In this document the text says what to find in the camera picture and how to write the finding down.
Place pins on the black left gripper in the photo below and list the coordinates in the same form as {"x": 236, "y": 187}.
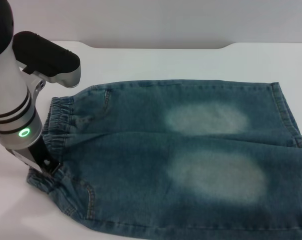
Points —
{"x": 38, "y": 152}

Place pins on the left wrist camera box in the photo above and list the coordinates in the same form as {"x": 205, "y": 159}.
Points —
{"x": 48, "y": 60}

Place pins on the blue denim shorts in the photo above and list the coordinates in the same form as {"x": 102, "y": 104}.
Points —
{"x": 180, "y": 155}

